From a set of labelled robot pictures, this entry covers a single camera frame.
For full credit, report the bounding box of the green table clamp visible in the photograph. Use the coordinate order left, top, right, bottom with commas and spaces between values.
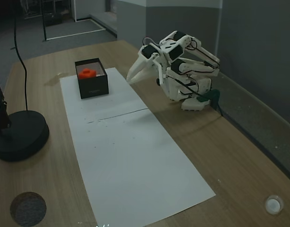
197, 89, 221, 105

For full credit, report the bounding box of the clear tape strip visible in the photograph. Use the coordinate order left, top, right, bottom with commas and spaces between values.
44, 72, 65, 86

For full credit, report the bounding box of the dark brown box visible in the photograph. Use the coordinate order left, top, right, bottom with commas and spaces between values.
75, 58, 110, 100

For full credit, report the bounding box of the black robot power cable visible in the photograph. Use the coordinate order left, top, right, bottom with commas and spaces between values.
215, 100, 225, 118

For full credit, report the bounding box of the black lamp cable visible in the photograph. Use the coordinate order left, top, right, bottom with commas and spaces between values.
12, 0, 30, 112

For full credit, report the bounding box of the black round lamp base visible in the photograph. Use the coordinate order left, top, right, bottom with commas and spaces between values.
0, 110, 50, 163

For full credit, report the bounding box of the orange square block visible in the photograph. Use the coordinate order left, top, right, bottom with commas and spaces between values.
79, 68, 98, 79

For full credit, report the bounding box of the grey desk divider panel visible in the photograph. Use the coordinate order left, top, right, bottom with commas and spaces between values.
215, 70, 290, 186

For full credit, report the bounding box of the small white round cap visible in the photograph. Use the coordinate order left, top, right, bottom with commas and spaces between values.
264, 194, 284, 216

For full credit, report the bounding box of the white paper sheet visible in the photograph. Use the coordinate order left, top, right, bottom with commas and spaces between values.
66, 109, 217, 225
60, 67, 150, 123

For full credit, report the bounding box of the round table cable hole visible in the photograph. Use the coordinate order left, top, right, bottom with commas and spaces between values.
9, 192, 47, 227

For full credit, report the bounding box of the black metal stand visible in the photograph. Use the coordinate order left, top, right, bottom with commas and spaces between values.
40, 0, 64, 43

